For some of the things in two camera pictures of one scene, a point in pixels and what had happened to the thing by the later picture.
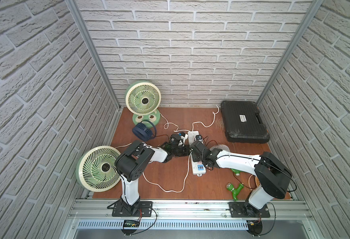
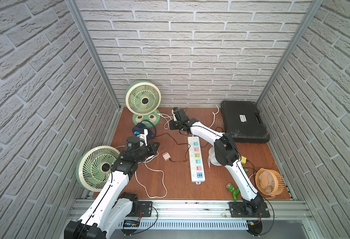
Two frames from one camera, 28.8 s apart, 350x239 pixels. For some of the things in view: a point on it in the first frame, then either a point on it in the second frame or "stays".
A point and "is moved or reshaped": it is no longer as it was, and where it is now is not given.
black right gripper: x=194 y=158 -> x=172 y=122
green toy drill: x=235 y=191 stays
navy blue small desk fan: x=143 y=131 stays
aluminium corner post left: x=75 y=10 stays
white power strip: x=197 y=168 is moved or reshaped
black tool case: x=242 y=122 stays
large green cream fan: x=95 y=169 stays
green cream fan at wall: x=143 y=99 stays
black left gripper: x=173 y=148 -> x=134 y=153
